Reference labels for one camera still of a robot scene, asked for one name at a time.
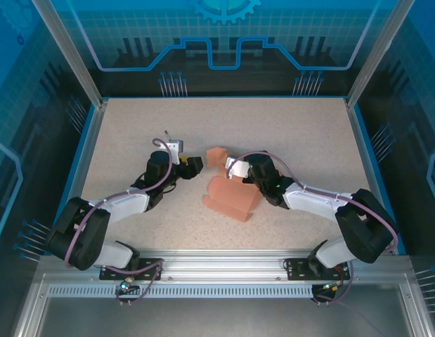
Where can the clear black ink pen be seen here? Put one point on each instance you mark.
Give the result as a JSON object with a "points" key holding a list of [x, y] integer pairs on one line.
{"points": [[168, 134]]}

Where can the pink cardboard paper box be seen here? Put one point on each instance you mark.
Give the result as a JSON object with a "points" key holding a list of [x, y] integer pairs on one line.
{"points": [[231, 200]]}

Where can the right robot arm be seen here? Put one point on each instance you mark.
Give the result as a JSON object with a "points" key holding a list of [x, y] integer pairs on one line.
{"points": [[361, 224]]}

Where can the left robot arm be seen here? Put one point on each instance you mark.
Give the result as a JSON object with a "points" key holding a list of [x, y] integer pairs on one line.
{"points": [[87, 231]]}

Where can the left blue table rim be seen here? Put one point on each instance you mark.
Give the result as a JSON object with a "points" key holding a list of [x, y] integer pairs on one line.
{"points": [[77, 158]]}

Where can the blue table rim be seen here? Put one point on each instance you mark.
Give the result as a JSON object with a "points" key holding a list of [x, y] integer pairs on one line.
{"points": [[373, 158], [77, 158]]}

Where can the right blue table rim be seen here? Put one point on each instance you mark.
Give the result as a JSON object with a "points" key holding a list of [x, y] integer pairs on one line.
{"points": [[373, 158]]}

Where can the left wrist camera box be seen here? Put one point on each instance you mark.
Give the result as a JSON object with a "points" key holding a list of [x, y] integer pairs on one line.
{"points": [[174, 150]]}

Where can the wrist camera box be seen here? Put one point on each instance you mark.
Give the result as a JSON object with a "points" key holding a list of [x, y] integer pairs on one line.
{"points": [[238, 168], [174, 150]]}

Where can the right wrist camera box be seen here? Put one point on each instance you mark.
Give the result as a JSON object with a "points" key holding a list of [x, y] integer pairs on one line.
{"points": [[238, 168]]}

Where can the left aluminium table side rail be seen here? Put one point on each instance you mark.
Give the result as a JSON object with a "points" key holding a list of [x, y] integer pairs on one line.
{"points": [[85, 158]]}

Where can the aluminium frame rail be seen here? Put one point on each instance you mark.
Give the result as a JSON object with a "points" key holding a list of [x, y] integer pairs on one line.
{"points": [[220, 263]]}

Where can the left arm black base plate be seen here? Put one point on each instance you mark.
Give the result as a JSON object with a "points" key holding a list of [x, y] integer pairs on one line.
{"points": [[150, 265]]}

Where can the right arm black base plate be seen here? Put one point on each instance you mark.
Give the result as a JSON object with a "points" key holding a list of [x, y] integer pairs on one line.
{"points": [[294, 270]]}

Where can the left aluminium frame post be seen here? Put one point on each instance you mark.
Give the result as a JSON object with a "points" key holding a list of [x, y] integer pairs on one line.
{"points": [[76, 59]]}

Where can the aluminium frame post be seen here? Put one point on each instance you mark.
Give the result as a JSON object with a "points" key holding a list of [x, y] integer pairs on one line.
{"points": [[76, 59], [373, 59]]}

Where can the right aluminium frame post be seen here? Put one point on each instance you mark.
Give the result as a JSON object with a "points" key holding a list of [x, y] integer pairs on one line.
{"points": [[373, 59]]}

